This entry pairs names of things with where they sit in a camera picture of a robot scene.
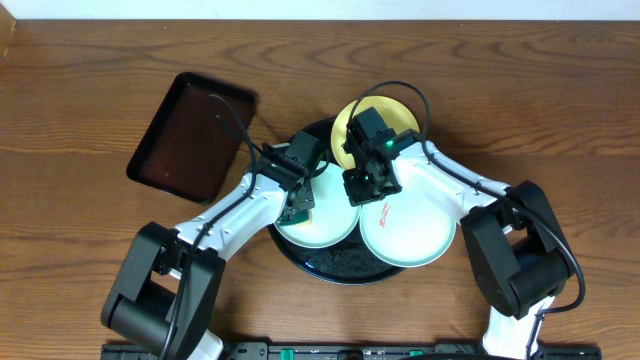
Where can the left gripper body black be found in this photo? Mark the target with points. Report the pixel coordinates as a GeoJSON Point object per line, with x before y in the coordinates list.
{"type": "Point", "coordinates": [302, 198]}

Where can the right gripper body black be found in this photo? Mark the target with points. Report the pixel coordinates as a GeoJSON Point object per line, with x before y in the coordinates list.
{"type": "Point", "coordinates": [361, 186]}

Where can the green yellow sponge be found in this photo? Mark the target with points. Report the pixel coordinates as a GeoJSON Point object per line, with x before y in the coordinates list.
{"type": "Point", "coordinates": [299, 218]}

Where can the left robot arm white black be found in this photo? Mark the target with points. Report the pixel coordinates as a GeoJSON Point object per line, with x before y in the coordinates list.
{"type": "Point", "coordinates": [163, 296]}

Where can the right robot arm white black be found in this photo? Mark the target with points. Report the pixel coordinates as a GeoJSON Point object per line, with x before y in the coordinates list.
{"type": "Point", "coordinates": [519, 256]}

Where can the round black tray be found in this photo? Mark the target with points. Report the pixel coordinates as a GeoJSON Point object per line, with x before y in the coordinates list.
{"type": "Point", "coordinates": [348, 262]}

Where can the rectangular black tray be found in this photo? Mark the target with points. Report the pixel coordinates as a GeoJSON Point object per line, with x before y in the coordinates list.
{"type": "Point", "coordinates": [192, 141]}

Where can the yellow plate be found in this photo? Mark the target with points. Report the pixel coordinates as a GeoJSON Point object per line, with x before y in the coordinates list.
{"type": "Point", "coordinates": [395, 115]}

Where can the light green plate with stain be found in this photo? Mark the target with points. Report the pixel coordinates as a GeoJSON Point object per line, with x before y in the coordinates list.
{"type": "Point", "coordinates": [406, 229]}

